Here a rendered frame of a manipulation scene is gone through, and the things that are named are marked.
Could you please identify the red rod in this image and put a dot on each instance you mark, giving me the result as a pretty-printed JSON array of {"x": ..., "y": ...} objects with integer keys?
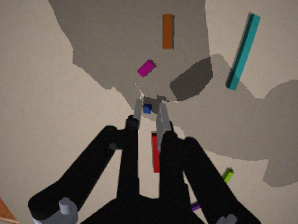
[{"x": 156, "y": 161}]

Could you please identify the lime green rod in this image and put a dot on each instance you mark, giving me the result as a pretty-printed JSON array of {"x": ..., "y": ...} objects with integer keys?
[{"x": 227, "y": 175}]

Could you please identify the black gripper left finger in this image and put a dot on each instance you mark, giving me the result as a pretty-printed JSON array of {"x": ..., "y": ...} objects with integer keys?
[{"x": 60, "y": 202}]

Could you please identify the orange rod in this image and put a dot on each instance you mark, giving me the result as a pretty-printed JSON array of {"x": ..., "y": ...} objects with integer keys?
[{"x": 167, "y": 31}]

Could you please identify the turquoise rod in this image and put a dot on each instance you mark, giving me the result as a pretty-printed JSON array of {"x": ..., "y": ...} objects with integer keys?
[{"x": 244, "y": 50}]

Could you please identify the small magenta block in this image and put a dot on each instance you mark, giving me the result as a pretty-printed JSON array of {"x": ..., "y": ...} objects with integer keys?
[{"x": 148, "y": 66}]

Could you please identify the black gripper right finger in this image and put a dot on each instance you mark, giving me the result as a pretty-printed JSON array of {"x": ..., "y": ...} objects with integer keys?
[{"x": 216, "y": 200}]

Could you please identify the purple rod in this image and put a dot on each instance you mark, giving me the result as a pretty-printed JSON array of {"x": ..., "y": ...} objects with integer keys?
[{"x": 195, "y": 206}]

